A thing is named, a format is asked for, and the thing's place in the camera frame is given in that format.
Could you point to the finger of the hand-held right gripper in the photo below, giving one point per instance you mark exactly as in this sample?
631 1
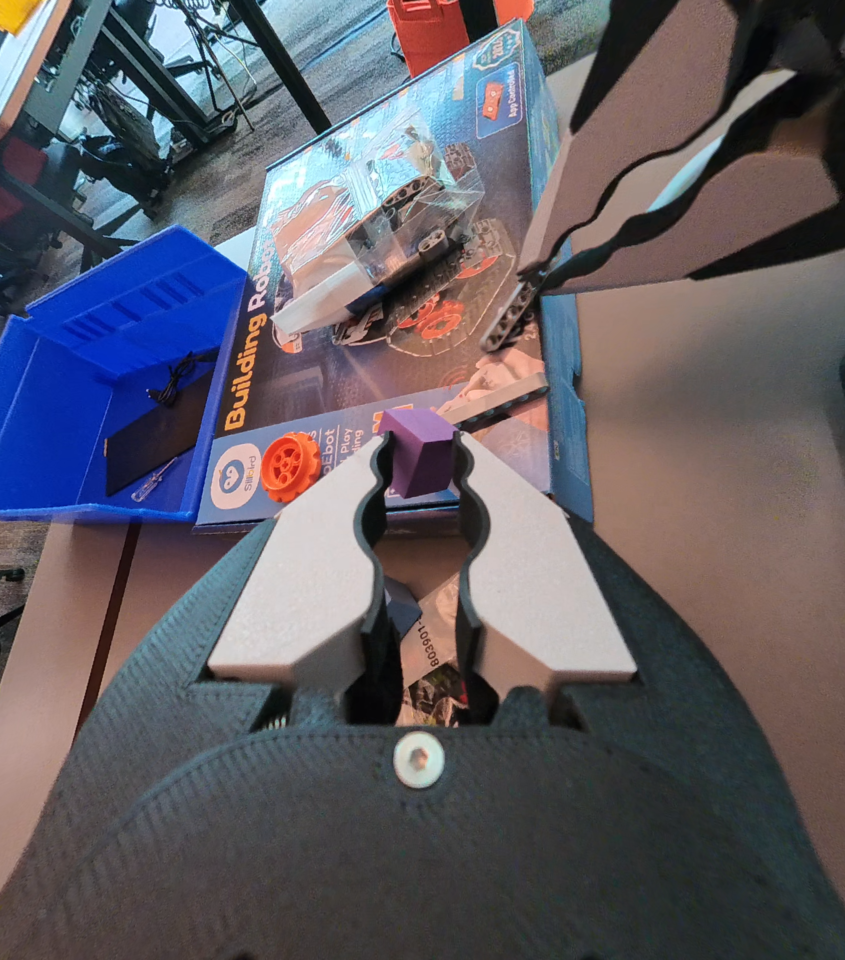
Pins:
617 127
752 195

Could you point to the blue plastic storage bin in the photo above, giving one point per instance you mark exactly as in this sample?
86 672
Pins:
40 420

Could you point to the flat black rectangular panel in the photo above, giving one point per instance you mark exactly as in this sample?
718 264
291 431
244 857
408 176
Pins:
160 427

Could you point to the red bag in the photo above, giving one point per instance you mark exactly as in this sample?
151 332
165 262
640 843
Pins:
17 161

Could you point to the black metal table leg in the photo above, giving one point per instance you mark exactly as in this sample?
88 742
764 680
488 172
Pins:
280 67

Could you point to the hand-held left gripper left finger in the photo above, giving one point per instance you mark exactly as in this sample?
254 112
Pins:
295 600

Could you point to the small orange plastic wheel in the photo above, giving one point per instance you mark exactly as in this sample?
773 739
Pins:
287 469

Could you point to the light wooden side table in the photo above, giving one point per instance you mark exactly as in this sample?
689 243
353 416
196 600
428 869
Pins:
2 82

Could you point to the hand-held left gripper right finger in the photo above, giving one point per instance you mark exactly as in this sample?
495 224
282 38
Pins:
550 600

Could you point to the dark blue cardboard kit box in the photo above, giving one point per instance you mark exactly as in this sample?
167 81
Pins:
317 360

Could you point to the purple wooden cube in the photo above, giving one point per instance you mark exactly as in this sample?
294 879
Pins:
419 450

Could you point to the blue wooden cube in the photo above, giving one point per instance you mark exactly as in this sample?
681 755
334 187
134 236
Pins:
401 607

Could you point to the orange tote bag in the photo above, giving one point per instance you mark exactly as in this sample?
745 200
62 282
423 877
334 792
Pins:
430 37

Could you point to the yellow plastic bin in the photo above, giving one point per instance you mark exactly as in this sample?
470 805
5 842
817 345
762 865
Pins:
10 13

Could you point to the light grey perforated beam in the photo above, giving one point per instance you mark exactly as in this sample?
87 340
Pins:
512 315

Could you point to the clear bag with white flap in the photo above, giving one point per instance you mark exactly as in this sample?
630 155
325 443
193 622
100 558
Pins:
362 225

